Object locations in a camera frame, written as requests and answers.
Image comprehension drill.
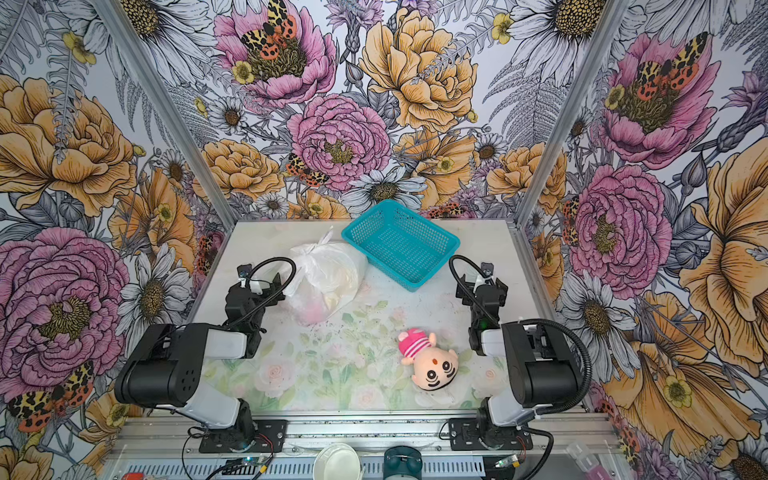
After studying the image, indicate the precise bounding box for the dark green round container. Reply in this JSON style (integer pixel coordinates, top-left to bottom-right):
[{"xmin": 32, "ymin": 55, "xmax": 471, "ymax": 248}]
[{"xmin": 382, "ymin": 446, "xmax": 424, "ymax": 480}]

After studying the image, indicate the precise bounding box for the teal plastic basket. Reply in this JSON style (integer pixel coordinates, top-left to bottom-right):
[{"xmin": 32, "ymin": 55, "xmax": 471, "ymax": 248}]
[{"xmin": 341, "ymin": 200, "xmax": 460, "ymax": 292}]

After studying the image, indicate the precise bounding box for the translucent white plastic bag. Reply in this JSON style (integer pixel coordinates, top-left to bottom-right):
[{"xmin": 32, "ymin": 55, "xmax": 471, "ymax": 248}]
[{"xmin": 283, "ymin": 227, "xmax": 368, "ymax": 326}]

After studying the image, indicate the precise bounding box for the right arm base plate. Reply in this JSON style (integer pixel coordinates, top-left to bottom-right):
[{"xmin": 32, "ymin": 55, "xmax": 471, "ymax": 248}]
[{"xmin": 447, "ymin": 418, "xmax": 533, "ymax": 451}]

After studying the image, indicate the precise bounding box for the plush doll pink hat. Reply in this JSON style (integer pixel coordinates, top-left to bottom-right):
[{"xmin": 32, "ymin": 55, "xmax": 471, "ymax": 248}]
[{"xmin": 397, "ymin": 328, "xmax": 459, "ymax": 391}]

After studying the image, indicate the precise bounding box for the white round cup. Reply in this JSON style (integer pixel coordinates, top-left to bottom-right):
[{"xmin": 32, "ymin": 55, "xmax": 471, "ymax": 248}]
[{"xmin": 313, "ymin": 443, "xmax": 363, "ymax": 480}]

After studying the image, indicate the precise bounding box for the pink clear plastic object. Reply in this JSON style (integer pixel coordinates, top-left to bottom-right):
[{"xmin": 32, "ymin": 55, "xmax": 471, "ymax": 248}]
[{"xmin": 566, "ymin": 441, "xmax": 611, "ymax": 480}]

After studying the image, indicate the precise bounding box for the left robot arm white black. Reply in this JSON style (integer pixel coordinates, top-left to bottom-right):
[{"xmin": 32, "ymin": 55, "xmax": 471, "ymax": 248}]
[{"xmin": 114, "ymin": 256, "xmax": 297, "ymax": 453}]

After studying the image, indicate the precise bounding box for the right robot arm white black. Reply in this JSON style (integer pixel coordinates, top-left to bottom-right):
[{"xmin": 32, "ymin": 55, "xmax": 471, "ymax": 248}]
[{"xmin": 448, "ymin": 255, "xmax": 593, "ymax": 451}]

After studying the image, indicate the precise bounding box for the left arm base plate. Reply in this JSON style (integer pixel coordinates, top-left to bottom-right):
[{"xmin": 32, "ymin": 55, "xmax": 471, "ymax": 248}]
[{"xmin": 198, "ymin": 419, "xmax": 288, "ymax": 454}]

